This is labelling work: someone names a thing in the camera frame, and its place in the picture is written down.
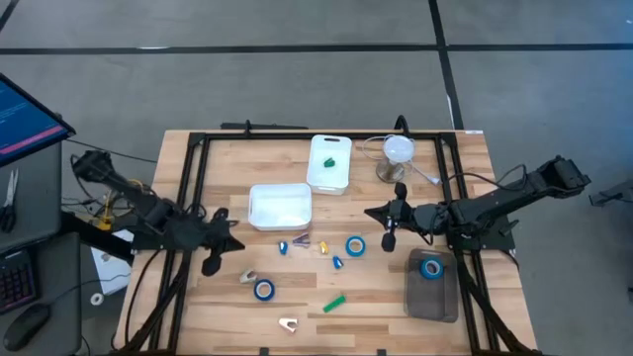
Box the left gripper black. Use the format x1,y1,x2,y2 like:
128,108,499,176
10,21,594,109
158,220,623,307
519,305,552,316
182,208,246,277

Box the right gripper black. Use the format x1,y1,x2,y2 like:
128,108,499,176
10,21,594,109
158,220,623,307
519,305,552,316
364,183,437,253

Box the white mushroom lamp wooden base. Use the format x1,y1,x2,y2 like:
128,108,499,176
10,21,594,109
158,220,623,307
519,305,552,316
375,133,416,185

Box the black floor stand foot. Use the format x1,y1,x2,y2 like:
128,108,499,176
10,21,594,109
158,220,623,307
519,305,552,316
588,178,633,208

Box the grey office desk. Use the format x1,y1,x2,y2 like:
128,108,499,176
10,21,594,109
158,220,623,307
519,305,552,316
0,140,84,356

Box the white paper sheet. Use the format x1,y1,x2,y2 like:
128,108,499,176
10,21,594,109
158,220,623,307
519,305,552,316
90,227,135,298

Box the black handled scissors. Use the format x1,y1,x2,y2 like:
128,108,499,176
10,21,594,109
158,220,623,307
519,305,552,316
0,167,21,234

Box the long bright green stapler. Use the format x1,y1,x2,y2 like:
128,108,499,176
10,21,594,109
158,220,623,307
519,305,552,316
321,294,348,314

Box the black metal table frame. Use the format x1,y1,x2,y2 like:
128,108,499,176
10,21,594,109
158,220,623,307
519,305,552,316
111,129,543,356

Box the white plastic storage bin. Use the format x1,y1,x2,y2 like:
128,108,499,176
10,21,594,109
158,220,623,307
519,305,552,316
306,133,354,196
247,182,315,232

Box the grey translucent plastic tray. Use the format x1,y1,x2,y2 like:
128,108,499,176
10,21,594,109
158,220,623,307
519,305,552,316
403,247,461,324

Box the black computer mouse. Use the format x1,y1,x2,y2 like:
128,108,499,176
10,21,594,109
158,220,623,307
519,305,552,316
2,303,52,353

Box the blue masking tape roll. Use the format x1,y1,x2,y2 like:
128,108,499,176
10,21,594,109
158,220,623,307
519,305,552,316
344,234,368,258
252,278,277,303
419,256,445,281

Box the black computer keyboard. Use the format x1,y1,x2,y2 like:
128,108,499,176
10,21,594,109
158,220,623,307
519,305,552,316
0,246,40,316

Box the yellow clamp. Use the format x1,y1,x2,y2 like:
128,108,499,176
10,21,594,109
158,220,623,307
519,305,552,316
96,177,149,232

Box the computer monitor blue screen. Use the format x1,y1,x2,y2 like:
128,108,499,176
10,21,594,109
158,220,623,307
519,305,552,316
0,72,77,168

